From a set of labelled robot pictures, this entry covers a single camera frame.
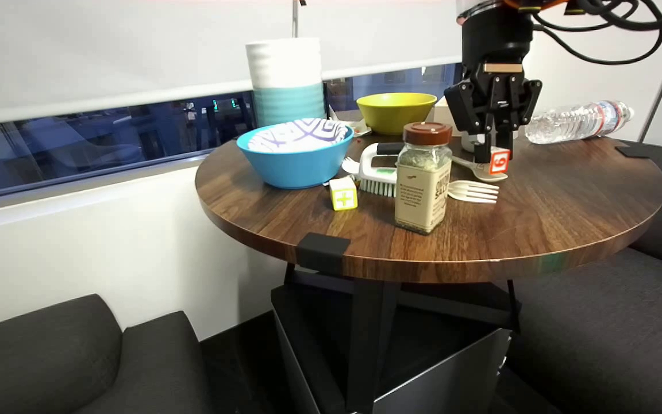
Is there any yellow green small block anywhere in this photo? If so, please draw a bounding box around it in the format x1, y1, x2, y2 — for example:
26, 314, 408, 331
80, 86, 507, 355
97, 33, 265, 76
327, 175, 362, 213

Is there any white roller blind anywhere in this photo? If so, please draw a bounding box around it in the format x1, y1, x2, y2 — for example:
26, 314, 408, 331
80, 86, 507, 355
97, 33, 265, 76
0, 0, 465, 129

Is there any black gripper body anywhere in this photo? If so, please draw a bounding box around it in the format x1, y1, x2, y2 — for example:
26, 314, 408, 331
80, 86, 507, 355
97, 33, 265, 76
457, 4, 537, 86

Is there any dark window pane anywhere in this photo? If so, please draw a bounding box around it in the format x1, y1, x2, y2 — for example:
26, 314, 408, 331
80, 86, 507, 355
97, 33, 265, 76
0, 61, 465, 206

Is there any black metal table base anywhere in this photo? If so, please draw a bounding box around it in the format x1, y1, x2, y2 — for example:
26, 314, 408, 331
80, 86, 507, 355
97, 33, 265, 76
280, 262, 521, 414

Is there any orange white box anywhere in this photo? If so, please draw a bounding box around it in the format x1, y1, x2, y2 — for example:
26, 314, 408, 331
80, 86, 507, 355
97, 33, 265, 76
486, 145, 513, 177

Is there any white plastic fork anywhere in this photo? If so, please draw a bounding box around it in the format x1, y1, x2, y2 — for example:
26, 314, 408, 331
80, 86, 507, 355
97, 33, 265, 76
446, 177, 503, 206

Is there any black table edge clip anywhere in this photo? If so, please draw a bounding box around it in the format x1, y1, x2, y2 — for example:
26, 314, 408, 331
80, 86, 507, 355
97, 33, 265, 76
296, 232, 354, 274

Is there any thick black cable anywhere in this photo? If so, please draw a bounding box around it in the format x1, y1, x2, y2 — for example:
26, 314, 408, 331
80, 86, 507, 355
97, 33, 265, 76
530, 6, 662, 69

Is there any white and teal vase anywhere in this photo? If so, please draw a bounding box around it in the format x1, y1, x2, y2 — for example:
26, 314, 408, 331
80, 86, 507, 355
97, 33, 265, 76
244, 33, 328, 129

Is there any blue bowl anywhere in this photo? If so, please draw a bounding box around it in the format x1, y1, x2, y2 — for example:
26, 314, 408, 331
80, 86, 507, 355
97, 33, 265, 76
234, 116, 359, 192

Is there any clear plastic water bottle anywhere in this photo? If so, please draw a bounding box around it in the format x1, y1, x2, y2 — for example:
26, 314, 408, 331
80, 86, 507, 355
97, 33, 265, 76
521, 97, 636, 147

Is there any robot arm with orange ring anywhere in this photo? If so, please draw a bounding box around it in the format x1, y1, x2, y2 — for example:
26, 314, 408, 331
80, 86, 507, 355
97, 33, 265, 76
455, 0, 573, 17

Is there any white blue-patterned cloth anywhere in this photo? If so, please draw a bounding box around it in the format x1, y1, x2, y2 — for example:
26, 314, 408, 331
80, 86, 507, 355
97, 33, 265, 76
255, 116, 349, 154

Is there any white scrubbing brush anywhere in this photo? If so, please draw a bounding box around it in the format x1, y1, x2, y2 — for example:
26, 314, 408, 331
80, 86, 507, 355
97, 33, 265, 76
341, 140, 406, 200

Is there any yellow bowl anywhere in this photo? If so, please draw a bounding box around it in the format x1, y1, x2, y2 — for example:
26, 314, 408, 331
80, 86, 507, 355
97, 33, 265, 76
354, 89, 439, 138

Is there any white plastic spoon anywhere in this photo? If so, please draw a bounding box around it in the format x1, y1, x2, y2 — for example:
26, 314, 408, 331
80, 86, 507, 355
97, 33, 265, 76
451, 147, 513, 185

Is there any glass spice jar brown lid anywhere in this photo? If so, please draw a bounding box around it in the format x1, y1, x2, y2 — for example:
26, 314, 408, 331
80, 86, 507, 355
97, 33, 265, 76
392, 119, 455, 237

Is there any thin black cable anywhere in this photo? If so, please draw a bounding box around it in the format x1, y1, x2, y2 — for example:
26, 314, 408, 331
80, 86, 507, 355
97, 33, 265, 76
568, 0, 662, 33

